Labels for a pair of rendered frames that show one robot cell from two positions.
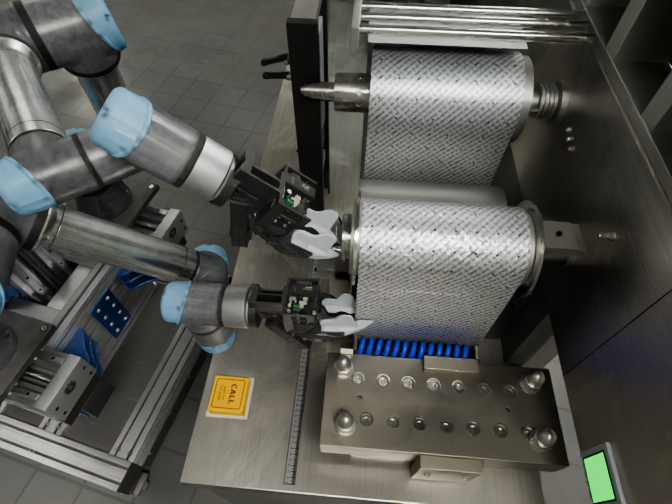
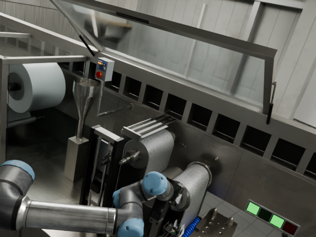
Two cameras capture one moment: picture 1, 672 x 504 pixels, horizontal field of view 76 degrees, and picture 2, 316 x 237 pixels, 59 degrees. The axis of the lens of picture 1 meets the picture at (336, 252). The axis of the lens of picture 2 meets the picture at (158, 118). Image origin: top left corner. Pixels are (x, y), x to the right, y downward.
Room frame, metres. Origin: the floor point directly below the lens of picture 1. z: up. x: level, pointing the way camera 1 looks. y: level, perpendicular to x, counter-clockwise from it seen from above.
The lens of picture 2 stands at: (0.14, 0.99, 2.00)
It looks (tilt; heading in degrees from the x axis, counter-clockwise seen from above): 21 degrees down; 293
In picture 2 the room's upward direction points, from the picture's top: 14 degrees clockwise
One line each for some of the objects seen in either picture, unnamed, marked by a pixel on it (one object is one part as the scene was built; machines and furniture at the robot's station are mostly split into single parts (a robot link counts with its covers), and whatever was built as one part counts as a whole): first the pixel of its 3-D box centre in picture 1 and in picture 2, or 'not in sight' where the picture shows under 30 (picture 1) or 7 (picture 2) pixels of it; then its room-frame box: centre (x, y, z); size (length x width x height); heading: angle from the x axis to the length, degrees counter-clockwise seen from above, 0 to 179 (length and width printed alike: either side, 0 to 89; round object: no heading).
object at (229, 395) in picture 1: (229, 395); not in sight; (0.26, 0.21, 0.91); 0.07 x 0.07 x 0.02; 85
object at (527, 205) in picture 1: (521, 248); (198, 175); (0.38, -0.28, 1.25); 0.15 x 0.01 x 0.15; 175
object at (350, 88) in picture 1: (352, 92); (132, 156); (0.66, -0.03, 1.33); 0.06 x 0.06 x 0.06; 85
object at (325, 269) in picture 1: (333, 282); (154, 230); (0.44, 0.01, 1.05); 0.06 x 0.05 x 0.31; 85
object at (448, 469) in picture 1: (444, 471); not in sight; (0.12, -0.19, 0.96); 0.10 x 0.03 x 0.11; 85
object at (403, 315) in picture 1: (423, 318); (191, 213); (0.33, -0.15, 1.11); 0.23 x 0.01 x 0.18; 85
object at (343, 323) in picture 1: (346, 321); (181, 229); (0.33, -0.02, 1.12); 0.09 x 0.03 x 0.06; 84
